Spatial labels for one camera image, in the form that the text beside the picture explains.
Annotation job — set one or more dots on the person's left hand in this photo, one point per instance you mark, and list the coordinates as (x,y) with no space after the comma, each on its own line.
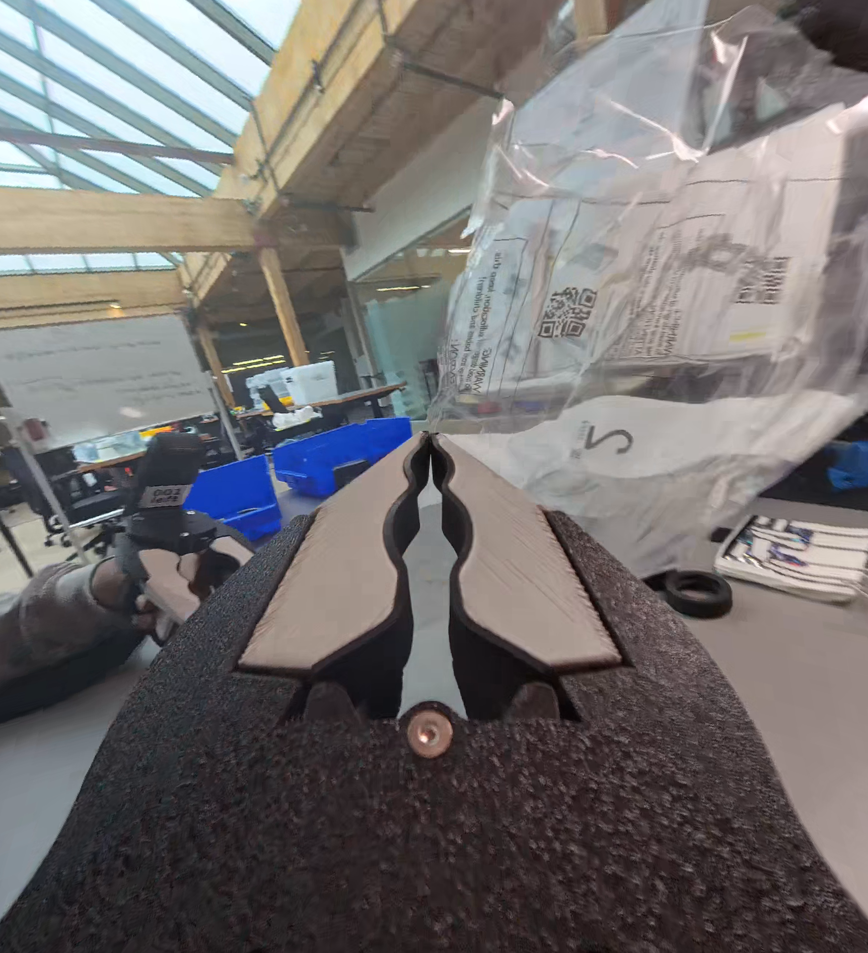
(114,588)

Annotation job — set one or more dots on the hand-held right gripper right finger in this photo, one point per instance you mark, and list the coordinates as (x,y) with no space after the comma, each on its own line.
(531,588)

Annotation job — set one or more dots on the grey desk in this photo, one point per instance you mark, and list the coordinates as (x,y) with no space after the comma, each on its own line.
(814,707)

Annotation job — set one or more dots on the whiteboard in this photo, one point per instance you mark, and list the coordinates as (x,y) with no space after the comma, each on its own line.
(91,380)

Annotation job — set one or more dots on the black chair armrest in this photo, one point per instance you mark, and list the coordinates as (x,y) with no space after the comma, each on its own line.
(47,692)

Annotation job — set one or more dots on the sticker sheet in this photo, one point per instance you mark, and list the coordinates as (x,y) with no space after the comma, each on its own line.
(799,558)

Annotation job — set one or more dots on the large printed clear bag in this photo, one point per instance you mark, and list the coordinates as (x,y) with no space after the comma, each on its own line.
(628,298)

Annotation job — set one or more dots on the person's left forearm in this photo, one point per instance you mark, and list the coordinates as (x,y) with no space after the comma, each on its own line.
(24,625)

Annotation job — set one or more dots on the translucent storage box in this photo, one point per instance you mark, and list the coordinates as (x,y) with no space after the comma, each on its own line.
(311,386)

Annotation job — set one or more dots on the short blue storage bin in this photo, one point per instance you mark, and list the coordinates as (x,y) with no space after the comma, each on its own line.
(240,499)

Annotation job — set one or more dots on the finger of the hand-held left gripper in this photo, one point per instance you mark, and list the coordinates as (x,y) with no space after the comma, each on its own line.
(222,558)
(169,595)

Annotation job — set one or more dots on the wooden top standing desk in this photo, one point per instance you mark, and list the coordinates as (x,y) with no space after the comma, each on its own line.
(359,398)

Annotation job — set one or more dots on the black toy tire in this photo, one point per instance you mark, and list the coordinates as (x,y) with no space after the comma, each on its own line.
(676,595)

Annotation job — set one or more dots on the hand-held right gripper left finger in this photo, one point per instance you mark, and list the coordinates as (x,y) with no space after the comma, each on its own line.
(330,588)

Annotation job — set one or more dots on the long blue storage bin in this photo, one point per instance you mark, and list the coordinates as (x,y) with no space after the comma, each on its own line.
(330,450)

